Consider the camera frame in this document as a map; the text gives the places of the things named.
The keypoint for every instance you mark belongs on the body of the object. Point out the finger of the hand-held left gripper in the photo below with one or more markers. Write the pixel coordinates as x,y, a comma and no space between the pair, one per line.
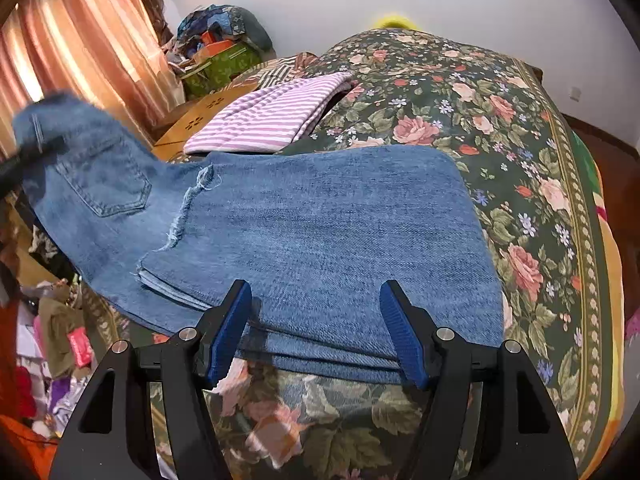
15,170

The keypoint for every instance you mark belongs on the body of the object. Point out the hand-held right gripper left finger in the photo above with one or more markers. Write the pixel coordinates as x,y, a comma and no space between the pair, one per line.
230,335

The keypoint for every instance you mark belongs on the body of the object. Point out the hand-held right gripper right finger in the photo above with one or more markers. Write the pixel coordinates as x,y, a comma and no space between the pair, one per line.
402,335

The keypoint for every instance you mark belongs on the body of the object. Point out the blue denim pants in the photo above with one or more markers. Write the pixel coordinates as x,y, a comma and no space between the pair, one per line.
325,220

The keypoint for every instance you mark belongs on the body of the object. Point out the orange curtain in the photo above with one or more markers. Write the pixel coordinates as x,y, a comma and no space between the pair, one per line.
75,35

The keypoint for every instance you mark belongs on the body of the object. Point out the heap of colourful clothes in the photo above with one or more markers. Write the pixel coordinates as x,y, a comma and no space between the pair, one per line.
60,340

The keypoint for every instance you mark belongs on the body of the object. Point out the brown cardboard box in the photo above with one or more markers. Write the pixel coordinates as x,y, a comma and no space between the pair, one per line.
200,110

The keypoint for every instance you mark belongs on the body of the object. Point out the dark floral quilt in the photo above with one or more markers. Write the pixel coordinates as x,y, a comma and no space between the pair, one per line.
500,160

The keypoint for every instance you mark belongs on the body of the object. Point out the dark brown curtain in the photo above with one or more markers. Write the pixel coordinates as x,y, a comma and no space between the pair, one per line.
155,0

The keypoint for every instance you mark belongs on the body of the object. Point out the pink white striped shirt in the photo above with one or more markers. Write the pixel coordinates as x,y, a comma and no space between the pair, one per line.
260,115

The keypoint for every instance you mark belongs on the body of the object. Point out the orange green bed sheet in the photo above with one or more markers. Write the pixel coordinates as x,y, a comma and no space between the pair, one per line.
607,240

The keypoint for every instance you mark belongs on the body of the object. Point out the green storage bag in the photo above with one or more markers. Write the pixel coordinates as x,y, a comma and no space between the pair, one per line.
220,67

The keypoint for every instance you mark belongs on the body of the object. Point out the pile of clothes and boxes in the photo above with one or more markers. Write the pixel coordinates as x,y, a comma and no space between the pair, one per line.
235,20

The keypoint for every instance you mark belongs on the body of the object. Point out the striped patchwork blanket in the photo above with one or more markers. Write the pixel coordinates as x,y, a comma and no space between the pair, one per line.
280,72

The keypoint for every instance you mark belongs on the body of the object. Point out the yellow foam tube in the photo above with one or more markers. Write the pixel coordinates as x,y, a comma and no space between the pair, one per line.
395,21

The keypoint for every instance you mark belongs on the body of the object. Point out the wooden bed frame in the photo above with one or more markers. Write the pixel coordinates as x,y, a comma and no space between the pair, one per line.
537,72

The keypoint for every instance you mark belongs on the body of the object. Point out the white wall socket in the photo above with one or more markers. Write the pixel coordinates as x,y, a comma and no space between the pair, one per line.
575,93

